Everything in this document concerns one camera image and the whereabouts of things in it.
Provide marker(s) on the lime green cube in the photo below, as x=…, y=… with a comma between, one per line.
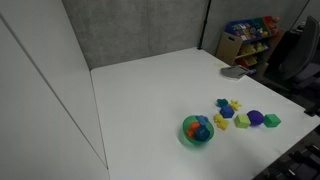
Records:
x=241, y=121

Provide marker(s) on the colourful toy storage shelf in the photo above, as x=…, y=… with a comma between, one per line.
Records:
x=250, y=36

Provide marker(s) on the light blue rubber toy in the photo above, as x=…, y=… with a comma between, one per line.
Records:
x=202, y=119

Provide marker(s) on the blue embossed cube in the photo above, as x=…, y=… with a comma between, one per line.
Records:
x=227, y=112

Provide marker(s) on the dark blue cube with print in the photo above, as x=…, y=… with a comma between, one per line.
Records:
x=202, y=133

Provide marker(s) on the grey office chair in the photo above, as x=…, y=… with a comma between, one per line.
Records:
x=300, y=56

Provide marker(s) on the purple bumpy ball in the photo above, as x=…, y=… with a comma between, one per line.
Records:
x=255, y=118

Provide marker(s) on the orange rubber toy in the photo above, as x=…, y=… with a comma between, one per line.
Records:
x=192, y=128

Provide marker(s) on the black equipment frame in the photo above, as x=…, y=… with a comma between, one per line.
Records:
x=296, y=160

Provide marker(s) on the grey metal plate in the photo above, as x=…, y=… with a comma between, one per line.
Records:
x=233, y=72

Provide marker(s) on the black vertical pole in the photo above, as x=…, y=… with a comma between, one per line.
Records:
x=204, y=25

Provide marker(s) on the black table clamp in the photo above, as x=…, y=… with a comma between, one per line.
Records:
x=312, y=111

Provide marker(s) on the teal rubber toy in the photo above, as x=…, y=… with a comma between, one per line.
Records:
x=222, y=102

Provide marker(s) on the green translucent bowl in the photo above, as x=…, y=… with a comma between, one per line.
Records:
x=188, y=137

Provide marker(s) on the yellow star-shaped toy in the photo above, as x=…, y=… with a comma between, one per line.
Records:
x=235, y=105

